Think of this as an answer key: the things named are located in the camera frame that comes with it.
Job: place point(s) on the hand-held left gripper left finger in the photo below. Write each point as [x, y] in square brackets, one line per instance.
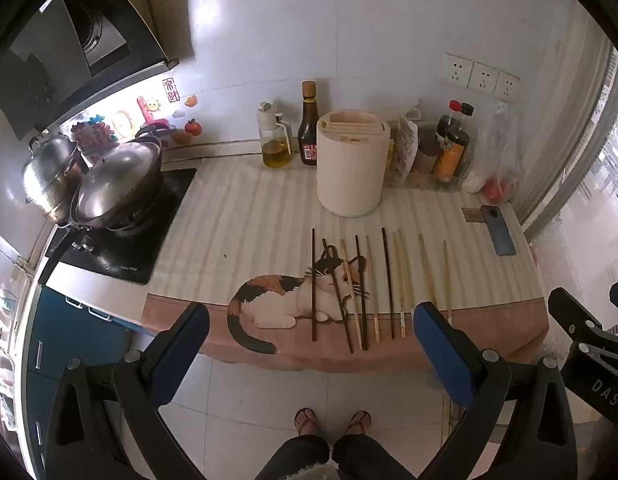
[184, 350]

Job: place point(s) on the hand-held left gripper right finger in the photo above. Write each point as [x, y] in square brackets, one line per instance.
[441, 350]

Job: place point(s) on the dark wooden chopstick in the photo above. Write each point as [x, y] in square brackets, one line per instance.
[388, 285]
[337, 295]
[313, 285]
[361, 292]

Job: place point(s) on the cream round utensil holder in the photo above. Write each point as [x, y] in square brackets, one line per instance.
[354, 170]

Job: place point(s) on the blue smartphone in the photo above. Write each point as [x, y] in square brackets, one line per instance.
[499, 232]

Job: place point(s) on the black glass gas stove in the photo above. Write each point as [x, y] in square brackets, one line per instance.
[124, 255]

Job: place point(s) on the blue kitchen cabinet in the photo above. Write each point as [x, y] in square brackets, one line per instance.
[64, 355]

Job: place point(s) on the person's right leg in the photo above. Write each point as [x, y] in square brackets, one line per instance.
[369, 455]

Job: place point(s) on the person's leg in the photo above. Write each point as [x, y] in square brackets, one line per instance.
[369, 455]
[299, 455]

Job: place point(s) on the striped cat print mat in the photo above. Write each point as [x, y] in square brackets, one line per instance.
[229, 225]

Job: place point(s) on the small brown square card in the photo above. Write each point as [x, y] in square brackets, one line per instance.
[471, 215]

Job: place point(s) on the red tomato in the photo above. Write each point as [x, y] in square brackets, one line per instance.
[495, 193]

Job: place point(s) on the sliding glass door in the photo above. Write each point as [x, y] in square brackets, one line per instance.
[589, 160]

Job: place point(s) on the person's left leg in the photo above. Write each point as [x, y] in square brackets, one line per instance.
[299, 455]

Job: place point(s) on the clear plastic bag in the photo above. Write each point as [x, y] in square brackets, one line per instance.
[499, 150]

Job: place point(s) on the wok with steel lid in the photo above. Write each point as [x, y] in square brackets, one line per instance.
[119, 180]

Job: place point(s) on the orange label bottle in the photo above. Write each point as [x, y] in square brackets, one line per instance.
[451, 157]

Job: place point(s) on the white printed packet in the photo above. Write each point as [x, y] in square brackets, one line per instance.
[406, 145]

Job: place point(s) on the clear cooking oil bottle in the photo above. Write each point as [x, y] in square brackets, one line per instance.
[275, 150]

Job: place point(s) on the stainless steel steamer pot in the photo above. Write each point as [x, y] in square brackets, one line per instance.
[46, 175]

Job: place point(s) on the red cap dark bottle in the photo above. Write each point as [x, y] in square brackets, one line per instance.
[446, 125]

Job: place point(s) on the black cap dark bottle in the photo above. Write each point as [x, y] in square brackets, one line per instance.
[466, 110]

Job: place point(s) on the dark soy sauce bottle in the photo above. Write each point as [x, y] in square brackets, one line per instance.
[308, 135]

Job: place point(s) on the black range hood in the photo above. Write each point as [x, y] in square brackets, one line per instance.
[34, 85]

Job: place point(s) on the yellow fruit wall sticker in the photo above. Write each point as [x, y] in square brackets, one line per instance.
[181, 136]

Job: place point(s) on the red apple wall sticker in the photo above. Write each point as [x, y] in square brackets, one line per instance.
[192, 127]

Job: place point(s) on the white wall socket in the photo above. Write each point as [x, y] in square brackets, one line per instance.
[483, 77]
[457, 70]
[507, 85]

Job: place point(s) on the cluster of colourful wall stickers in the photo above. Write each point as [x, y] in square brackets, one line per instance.
[96, 132]

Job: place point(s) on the sun wall sticker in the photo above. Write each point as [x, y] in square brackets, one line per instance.
[151, 106]

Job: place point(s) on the orange slice wall sticker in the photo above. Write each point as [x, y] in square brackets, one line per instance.
[191, 101]

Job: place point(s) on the red paper-cut wall sticker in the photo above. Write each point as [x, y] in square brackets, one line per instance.
[168, 85]

